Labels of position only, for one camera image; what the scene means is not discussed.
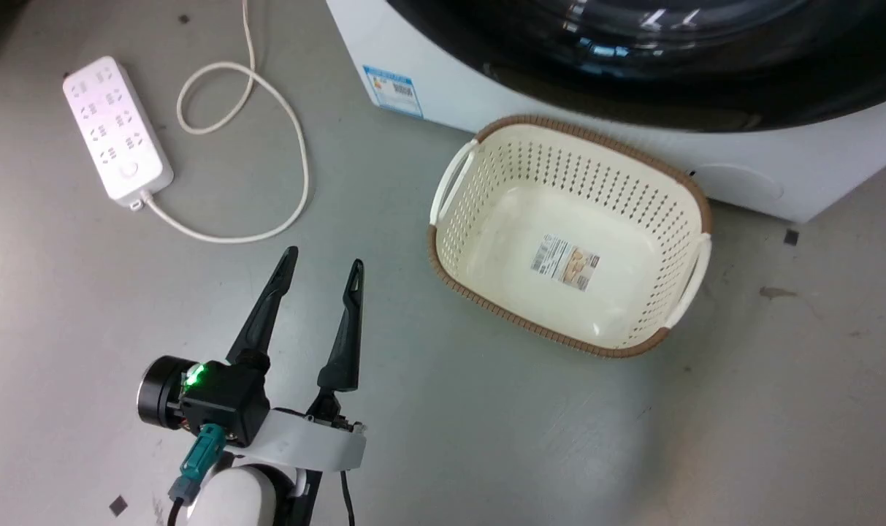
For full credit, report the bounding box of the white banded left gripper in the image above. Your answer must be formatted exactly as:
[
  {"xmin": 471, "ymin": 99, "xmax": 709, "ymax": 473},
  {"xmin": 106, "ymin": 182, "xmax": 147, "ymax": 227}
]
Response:
[{"xmin": 226, "ymin": 246, "xmax": 368, "ymax": 472}]

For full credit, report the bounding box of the white washing machine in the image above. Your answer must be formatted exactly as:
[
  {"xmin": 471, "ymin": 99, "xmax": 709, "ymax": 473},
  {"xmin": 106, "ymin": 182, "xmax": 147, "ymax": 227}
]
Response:
[{"xmin": 325, "ymin": 0, "xmax": 886, "ymax": 224}]

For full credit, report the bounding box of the dark glass washing machine door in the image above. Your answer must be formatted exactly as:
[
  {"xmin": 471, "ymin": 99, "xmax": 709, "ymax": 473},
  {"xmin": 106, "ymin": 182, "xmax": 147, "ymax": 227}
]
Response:
[{"xmin": 383, "ymin": 0, "xmax": 886, "ymax": 134}]

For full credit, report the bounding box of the round white filter cover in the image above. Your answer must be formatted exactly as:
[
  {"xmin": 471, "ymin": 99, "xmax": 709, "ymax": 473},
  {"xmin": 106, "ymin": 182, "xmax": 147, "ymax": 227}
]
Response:
[{"xmin": 694, "ymin": 161, "xmax": 786, "ymax": 210}]

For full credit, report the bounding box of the cream laundry basket brown rim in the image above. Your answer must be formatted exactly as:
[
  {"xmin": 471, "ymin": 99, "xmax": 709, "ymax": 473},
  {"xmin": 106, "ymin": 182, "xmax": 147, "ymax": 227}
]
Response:
[{"xmin": 426, "ymin": 114, "xmax": 714, "ymax": 359}]

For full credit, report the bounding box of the blue energy label sticker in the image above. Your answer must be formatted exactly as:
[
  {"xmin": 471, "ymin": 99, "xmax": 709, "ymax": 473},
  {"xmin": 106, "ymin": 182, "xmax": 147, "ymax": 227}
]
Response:
[{"xmin": 362, "ymin": 64, "xmax": 424, "ymax": 120}]

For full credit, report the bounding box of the paper product label sticker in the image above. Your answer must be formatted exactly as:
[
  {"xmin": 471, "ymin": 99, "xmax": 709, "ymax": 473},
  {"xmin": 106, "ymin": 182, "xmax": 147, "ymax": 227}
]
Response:
[{"xmin": 530, "ymin": 233, "xmax": 601, "ymax": 292}]

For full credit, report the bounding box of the white power strip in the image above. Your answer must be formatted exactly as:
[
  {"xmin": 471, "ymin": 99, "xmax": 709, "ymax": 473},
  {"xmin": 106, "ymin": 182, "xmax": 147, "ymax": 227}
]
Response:
[{"xmin": 62, "ymin": 56, "xmax": 175, "ymax": 212}]

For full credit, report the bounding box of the teal plug camera cable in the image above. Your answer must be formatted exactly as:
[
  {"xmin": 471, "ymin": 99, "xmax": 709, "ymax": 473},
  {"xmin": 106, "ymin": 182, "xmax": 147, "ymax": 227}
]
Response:
[{"xmin": 167, "ymin": 423, "xmax": 229, "ymax": 526}]

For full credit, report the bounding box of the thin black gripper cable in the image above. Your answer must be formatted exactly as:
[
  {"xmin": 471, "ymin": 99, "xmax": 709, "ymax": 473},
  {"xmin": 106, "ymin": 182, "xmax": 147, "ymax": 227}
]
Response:
[{"xmin": 339, "ymin": 470, "xmax": 356, "ymax": 526}]

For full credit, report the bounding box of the white power strip cord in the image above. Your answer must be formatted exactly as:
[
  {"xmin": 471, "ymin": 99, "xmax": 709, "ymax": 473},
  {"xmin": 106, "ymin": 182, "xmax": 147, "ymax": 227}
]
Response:
[{"xmin": 144, "ymin": 0, "xmax": 311, "ymax": 245}]

